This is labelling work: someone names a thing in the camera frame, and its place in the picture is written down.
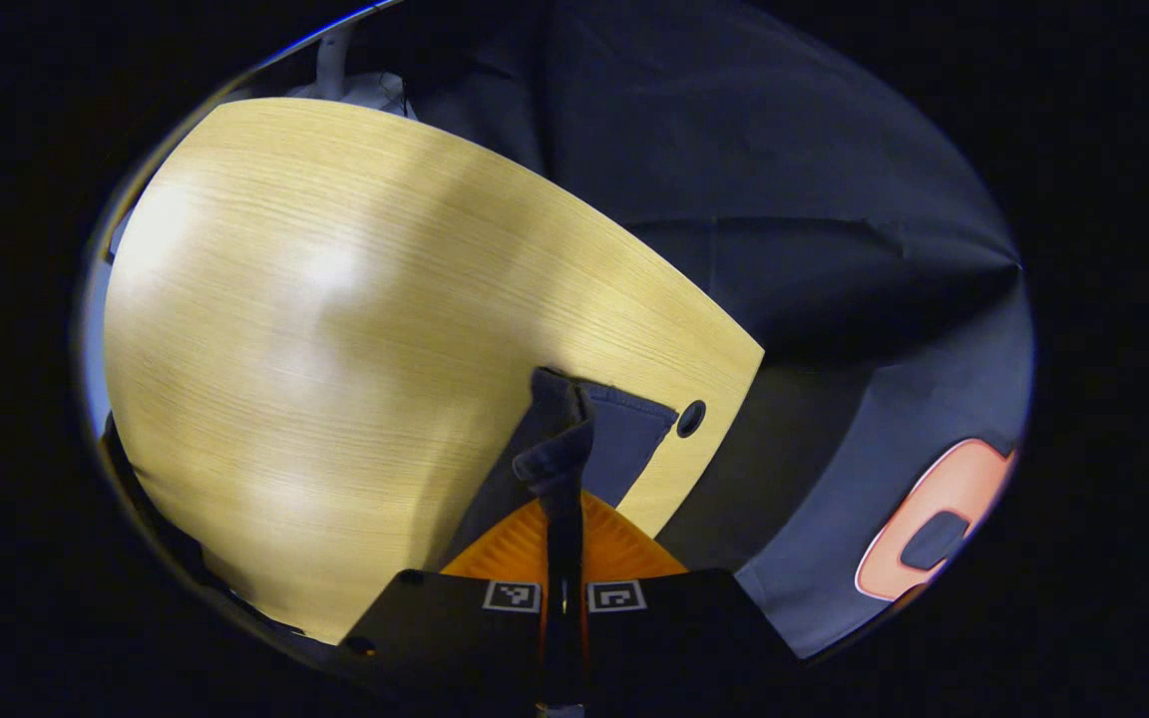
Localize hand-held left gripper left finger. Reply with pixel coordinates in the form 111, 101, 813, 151
339, 497, 562, 718

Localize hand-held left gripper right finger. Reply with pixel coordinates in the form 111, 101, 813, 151
571, 492, 801, 718

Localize dark grey jeans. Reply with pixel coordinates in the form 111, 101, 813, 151
435, 366, 681, 599

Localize black backdrop cloth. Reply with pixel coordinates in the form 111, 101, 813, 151
375, 0, 1036, 661

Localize white rounded object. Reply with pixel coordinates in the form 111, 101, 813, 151
283, 25, 418, 123

